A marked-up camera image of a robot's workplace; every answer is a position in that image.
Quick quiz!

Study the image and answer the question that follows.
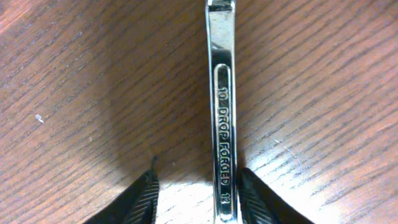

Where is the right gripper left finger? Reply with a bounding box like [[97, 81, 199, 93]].
[[85, 157, 159, 224]]

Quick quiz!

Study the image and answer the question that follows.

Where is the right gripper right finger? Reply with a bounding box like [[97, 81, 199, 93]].
[[238, 167, 313, 224]]

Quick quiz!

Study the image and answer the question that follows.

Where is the silver combination wrench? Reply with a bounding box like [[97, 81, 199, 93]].
[[205, 0, 238, 223]]

